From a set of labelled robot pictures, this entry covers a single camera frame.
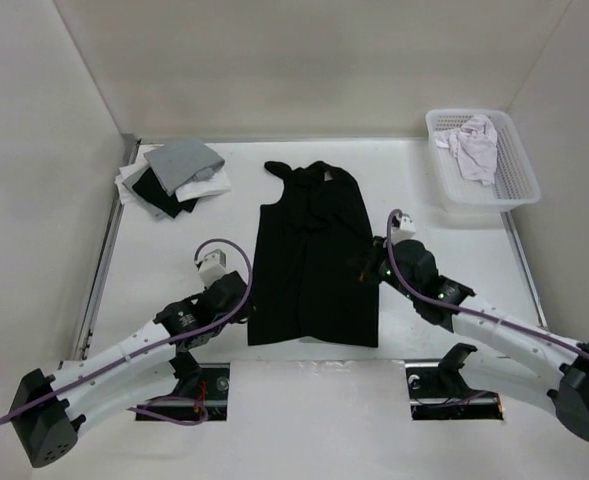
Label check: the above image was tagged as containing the crumpled white tank top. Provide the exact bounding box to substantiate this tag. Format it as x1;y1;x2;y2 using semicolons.
435;115;498;186

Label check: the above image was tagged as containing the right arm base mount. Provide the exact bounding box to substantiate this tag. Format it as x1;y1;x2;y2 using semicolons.
405;343;503;421

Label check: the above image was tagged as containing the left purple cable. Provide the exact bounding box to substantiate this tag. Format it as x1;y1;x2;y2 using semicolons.
0;239;254;427

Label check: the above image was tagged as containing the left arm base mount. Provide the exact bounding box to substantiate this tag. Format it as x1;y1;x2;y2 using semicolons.
131;353;231;426

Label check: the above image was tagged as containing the black tank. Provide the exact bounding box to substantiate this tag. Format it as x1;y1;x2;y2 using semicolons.
132;167;198;219
247;161;379;348

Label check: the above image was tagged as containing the folded black tank top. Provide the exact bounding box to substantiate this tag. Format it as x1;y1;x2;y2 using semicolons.
132;167;198;219

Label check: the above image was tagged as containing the metal table edge rail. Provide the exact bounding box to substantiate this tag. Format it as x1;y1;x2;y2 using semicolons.
73;133;140;361

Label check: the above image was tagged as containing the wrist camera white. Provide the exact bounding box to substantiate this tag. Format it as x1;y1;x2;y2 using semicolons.
195;249;227;288
390;213;416;245

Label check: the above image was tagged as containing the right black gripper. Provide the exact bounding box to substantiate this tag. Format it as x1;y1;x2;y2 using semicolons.
345;236;419;302

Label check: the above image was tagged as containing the white plastic basket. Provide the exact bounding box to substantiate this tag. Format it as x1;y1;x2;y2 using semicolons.
425;108;541;215

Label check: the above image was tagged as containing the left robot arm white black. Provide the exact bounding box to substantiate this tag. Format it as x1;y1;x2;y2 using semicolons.
9;271;248;468

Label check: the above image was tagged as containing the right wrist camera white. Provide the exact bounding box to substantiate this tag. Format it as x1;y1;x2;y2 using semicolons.
390;213;416;245

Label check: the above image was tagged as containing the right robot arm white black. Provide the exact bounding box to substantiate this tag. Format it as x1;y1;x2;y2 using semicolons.
350;237;589;443

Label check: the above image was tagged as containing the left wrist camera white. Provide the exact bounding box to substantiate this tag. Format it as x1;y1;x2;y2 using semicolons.
195;249;227;288

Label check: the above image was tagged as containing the folded white tank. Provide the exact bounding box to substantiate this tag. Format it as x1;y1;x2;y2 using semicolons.
175;168;231;202
114;164;167;220

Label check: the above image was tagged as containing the bottom folded white tank top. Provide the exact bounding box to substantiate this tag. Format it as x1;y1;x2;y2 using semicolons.
114;164;167;220

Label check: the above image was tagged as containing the folded grey tank top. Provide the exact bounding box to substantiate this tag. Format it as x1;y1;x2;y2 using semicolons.
144;138;225;194

